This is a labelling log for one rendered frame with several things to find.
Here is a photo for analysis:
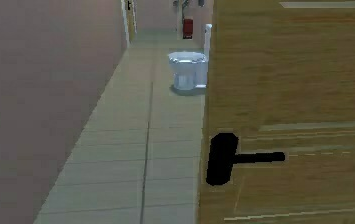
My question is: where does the red fire extinguisher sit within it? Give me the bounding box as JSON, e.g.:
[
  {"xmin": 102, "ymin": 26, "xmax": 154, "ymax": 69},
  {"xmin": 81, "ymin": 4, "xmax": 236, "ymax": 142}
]
[{"xmin": 182, "ymin": 18, "xmax": 194, "ymax": 39}]

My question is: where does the brown wooden door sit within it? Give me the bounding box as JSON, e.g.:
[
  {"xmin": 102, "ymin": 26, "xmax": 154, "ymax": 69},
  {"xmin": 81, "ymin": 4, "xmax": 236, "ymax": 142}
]
[{"xmin": 196, "ymin": 0, "xmax": 355, "ymax": 224}]

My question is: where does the black door handle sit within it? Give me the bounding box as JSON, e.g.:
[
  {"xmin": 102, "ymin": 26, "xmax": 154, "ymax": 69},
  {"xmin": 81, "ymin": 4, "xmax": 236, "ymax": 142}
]
[{"xmin": 205, "ymin": 132, "xmax": 286, "ymax": 187}]

